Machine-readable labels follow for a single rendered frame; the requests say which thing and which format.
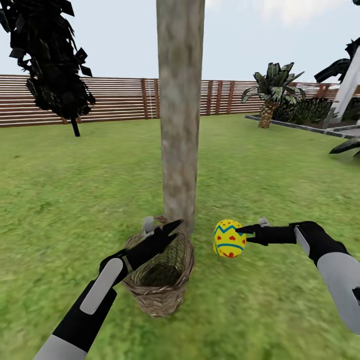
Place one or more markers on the tree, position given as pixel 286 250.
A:
pixel 180 37
pixel 37 28

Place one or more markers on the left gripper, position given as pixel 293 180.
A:
pixel 161 239

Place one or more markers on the easter egg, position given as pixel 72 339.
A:
pixel 231 243
pixel 216 249

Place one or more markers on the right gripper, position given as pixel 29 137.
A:
pixel 263 235

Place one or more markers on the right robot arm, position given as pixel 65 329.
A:
pixel 340 270

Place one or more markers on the wicker basket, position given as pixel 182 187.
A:
pixel 162 299

